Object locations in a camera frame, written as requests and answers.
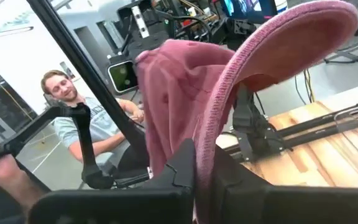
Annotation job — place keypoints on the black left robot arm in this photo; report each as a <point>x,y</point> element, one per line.
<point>250,124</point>

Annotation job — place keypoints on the person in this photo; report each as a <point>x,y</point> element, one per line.
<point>95,127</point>

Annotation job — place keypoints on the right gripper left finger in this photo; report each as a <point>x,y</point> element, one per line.
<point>154,205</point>

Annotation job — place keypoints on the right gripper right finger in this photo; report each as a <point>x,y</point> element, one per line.
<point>259,205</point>

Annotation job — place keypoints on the black aluminium frame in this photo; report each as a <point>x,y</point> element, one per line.
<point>79,62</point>

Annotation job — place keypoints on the black glass cabinet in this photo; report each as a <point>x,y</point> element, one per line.
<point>2,105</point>

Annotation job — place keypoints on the maroon baseball cap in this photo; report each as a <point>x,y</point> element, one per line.
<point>179,93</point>

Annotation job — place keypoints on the ceiling light strip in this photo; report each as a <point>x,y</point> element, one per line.
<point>8,32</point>

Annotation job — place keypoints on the black device with green screen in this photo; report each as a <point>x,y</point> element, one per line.
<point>121,77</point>

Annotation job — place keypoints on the computer monitor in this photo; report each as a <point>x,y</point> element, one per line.
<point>247,9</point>

